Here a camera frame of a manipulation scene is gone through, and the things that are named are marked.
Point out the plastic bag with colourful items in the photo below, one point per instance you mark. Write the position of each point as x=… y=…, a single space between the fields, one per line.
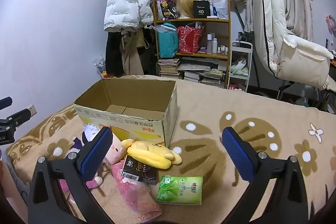
x=101 y=66

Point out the black chair frame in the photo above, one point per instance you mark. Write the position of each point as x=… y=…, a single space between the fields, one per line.
x=283 y=88

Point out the blonde wig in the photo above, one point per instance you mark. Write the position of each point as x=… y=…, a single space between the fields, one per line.
x=185 y=5

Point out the wooden shelf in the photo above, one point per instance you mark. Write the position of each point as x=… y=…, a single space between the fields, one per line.
x=189 y=20

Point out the black cat-ear bag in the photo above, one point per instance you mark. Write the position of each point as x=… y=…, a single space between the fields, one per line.
x=165 y=3

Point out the white trolley cart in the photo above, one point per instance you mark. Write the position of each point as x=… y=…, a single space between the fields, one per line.
x=249 y=66

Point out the tall clear bottle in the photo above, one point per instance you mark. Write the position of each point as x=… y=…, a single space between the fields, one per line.
x=209 y=44

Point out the black box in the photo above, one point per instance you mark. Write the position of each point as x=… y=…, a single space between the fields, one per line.
x=201 y=8

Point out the green tissue pack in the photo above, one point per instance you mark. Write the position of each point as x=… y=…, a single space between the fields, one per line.
x=181 y=190

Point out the black hanging garment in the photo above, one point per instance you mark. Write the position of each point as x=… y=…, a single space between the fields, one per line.
x=114 y=53

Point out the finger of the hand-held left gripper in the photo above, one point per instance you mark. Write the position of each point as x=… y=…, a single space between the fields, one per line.
x=5 y=103
x=21 y=113

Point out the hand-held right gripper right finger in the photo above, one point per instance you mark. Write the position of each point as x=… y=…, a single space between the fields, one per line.
x=237 y=154

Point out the black tissue pack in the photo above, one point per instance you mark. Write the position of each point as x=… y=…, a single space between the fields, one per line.
x=139 y=171

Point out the grey white bottle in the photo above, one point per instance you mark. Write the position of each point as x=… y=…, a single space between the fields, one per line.
x=215 y=46

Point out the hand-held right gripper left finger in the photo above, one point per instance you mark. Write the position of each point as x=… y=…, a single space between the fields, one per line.
x=97 y=151

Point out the yellow plush toy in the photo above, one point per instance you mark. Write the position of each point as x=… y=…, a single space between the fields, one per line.
x=149 y=153

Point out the teal shopping bag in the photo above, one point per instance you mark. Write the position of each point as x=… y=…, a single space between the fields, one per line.
x=166 y=43

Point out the beige hanging coat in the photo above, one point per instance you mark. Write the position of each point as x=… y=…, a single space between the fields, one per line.
x=132 y=53

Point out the red patterned bag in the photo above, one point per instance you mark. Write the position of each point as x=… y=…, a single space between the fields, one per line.
x=189 y=40

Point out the pile of books and magazines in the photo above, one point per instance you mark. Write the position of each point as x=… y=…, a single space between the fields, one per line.
x=202 y=73

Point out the cardboard box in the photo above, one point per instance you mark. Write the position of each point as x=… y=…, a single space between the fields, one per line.
x=147 y=128
x=204 y=113

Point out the pink plastic bag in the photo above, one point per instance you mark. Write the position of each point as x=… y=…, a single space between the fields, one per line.
x=134 y=197

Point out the teal crumpled bag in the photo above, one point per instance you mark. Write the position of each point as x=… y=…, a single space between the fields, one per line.
x=302 y=102

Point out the pink fan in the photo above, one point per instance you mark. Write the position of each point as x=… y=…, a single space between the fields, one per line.
x=330 y=24

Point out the pink pig plush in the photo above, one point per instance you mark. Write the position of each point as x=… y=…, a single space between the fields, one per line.
x=115 y=148

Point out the person's left forearm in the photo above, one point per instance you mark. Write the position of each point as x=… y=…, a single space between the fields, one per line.
x=10 y=187

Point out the stack of books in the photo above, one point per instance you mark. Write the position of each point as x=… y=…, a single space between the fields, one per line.
x=168 y=69

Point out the white plastic bag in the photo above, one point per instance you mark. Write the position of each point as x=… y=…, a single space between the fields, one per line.
x=219 y=1

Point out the white-haired plush doll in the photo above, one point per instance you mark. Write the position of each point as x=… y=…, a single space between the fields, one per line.
x=89 y=133

